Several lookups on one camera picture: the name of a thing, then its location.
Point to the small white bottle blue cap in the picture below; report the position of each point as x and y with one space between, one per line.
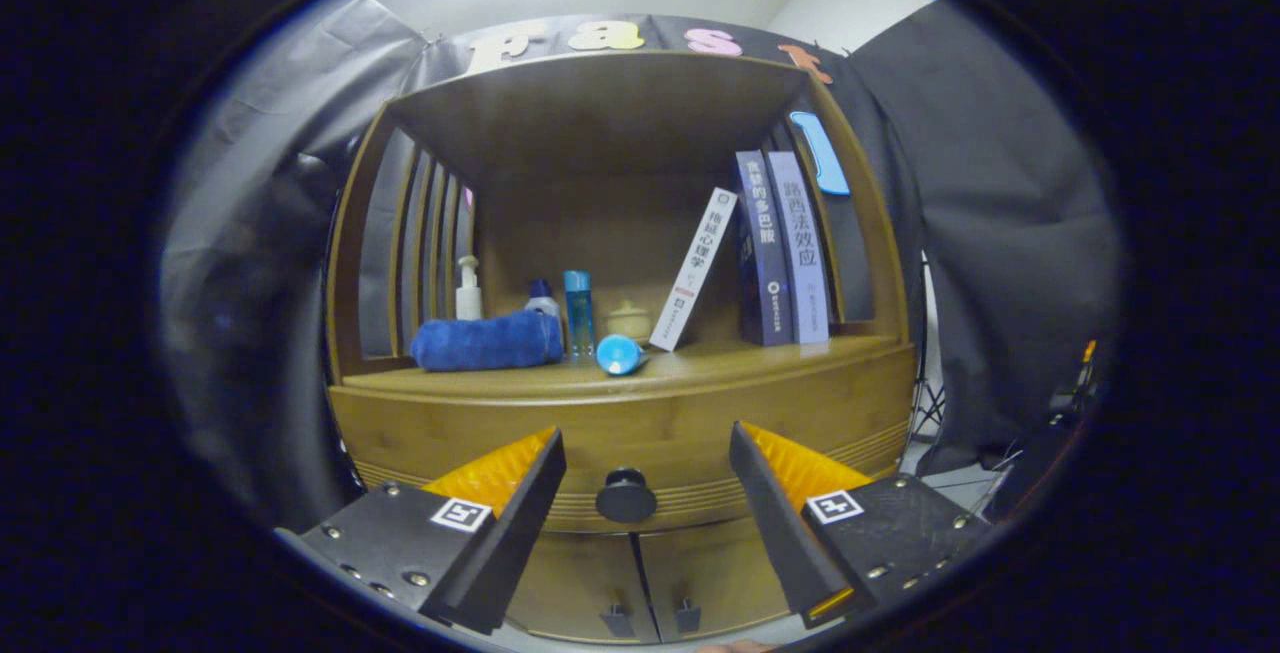
542 303

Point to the white pump bottle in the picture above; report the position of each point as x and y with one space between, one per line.
469 298

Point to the white book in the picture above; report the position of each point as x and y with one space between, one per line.
693 268

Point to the wooden drawer with black knob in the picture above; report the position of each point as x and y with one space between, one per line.
650 423

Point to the beige lidded ceramic cup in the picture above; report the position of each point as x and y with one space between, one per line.
629 321

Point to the black and orange device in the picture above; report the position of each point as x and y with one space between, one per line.
1075 398

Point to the dark blue book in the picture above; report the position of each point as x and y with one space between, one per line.
765 253

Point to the blue rolled towel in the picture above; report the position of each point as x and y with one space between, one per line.
485 341

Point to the white and blue tube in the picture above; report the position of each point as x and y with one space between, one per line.
620 355

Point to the clear blue bottle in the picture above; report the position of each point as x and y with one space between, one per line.
578 313

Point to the lavender book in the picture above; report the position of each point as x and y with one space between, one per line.
802 248

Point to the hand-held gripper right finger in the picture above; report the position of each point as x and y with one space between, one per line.
770 523

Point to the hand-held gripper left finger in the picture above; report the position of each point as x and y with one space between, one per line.
520 523

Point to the wooden cabinet with shelf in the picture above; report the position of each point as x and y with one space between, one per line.
600 113

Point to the black tripod stand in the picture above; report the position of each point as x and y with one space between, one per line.
930 403

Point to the black backdrop cloth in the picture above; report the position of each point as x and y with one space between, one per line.
1010 233

